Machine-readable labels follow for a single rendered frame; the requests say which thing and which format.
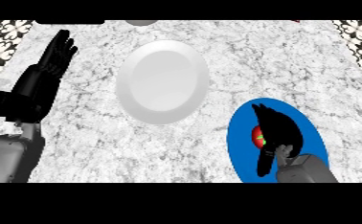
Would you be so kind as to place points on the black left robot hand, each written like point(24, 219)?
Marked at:
point(41, 78)

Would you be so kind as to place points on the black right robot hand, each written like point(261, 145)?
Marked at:
point(278, 132)

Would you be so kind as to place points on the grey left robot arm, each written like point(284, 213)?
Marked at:
point(17, 152)

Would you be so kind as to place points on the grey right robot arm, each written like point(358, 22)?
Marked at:
point(304, 168)

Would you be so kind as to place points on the red tomato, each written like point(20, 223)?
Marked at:
point(258, 137)

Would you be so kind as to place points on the blue plate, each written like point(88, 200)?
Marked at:
point(246, 145)

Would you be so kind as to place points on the white plate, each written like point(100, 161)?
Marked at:
point(163, 81)

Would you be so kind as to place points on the grey round object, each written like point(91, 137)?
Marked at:
point(141, 22)

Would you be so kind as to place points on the small red object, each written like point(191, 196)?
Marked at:
point(296, 20)

